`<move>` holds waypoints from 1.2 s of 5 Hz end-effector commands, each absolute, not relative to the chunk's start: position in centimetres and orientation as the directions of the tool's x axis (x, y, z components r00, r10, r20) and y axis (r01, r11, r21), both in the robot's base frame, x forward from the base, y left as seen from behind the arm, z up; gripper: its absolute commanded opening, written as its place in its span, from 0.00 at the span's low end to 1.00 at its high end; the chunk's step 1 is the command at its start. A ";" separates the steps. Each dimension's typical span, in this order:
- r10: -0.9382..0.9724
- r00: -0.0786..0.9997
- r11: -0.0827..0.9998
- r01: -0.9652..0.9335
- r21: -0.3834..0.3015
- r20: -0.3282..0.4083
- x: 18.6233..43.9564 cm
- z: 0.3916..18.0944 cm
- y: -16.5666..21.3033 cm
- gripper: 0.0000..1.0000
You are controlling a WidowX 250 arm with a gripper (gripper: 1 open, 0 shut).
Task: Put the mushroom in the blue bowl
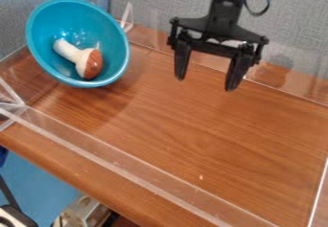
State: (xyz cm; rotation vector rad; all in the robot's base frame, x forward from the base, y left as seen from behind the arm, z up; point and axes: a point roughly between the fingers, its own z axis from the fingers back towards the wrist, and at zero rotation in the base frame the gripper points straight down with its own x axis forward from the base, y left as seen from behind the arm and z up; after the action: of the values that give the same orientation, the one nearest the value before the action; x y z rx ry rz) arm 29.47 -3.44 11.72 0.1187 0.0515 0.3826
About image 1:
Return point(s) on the blue plastic bowl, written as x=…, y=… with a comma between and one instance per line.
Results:
x=87, y=27

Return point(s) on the brown and white toy mushroom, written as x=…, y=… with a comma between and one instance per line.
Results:
x=87, y=59

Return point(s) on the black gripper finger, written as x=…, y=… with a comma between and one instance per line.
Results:
x=241, y=61
x=182, y=54

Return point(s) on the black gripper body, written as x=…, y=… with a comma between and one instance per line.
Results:
x=216, y=33

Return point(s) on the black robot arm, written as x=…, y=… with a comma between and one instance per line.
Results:
x=216, y=34

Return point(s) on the black and white chair part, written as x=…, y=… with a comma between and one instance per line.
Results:
x=12, y=217

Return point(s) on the grey box under table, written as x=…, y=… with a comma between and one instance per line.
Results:
x=86, y=212

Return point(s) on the clear acrylic barrier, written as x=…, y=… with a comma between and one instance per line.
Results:
x=174, y=152

